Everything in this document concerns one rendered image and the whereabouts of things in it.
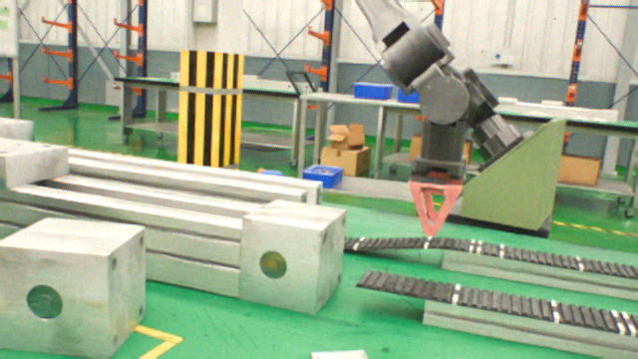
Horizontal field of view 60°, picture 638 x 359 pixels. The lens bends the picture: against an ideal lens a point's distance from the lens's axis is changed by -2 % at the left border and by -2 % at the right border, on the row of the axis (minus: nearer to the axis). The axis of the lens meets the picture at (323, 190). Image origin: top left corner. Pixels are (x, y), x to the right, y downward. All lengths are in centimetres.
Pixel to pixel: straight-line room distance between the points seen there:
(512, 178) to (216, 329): 67
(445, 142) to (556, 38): 750
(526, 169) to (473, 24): 734
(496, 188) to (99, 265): 77
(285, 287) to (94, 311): 20
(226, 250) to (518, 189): 62
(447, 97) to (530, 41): 756
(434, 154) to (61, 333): 49
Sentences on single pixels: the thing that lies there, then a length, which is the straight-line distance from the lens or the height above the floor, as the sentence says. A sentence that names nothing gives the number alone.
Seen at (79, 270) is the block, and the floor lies 86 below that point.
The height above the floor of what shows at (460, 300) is 81.
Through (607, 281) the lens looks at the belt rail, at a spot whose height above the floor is 80.
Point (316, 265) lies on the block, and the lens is 59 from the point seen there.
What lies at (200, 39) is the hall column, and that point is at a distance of 416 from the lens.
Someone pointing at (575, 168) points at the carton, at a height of 35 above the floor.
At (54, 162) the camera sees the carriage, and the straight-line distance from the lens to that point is 85.
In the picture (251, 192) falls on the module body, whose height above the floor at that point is 86.
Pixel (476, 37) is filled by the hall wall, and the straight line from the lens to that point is 831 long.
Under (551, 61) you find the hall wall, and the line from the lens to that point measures 821.
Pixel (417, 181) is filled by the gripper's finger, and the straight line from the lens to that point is 73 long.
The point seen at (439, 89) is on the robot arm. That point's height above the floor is 102.
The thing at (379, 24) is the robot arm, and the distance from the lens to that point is 83.
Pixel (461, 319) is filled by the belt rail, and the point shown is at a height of 79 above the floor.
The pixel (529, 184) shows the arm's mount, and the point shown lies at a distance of 108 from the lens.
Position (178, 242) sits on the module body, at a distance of 66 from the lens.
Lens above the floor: 103
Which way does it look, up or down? 12 degrees down
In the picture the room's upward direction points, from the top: 4 degrees clockwise
